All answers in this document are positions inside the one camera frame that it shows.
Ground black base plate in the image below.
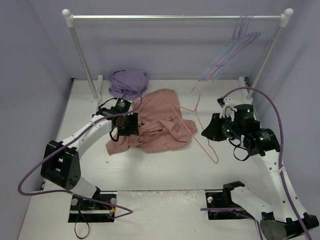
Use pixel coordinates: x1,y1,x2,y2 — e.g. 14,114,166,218
205,191,254,221
68,195,116,223

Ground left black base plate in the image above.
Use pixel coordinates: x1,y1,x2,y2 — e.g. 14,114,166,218
68,195,116,223

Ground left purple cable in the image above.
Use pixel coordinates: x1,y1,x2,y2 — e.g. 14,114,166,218
18,96,143,220

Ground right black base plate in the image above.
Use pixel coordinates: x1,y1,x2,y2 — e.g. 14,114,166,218
205,191,254,221

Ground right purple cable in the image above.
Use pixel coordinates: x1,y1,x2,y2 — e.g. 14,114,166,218
199,86,316,240

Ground purple cable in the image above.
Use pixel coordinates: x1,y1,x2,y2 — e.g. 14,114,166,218
199,86,316,240
18,96,143,220

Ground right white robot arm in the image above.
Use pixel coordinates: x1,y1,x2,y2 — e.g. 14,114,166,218
201,104,320,240

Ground pink wire hanger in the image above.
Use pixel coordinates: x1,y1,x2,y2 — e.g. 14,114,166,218
172,87,220,165

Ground pink and blue hangers bunch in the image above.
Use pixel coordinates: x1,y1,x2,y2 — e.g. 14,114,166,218
198,13,261,82

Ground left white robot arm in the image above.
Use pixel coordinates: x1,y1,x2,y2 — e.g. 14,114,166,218
40,98,139,210

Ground white metal clothes rack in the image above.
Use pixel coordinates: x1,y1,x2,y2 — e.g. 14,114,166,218
62,8,294,114

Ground pink t shirt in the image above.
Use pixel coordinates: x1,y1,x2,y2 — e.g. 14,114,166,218
106,88,198,156

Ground purple t shirt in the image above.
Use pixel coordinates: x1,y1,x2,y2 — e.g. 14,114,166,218
108,69,149,101

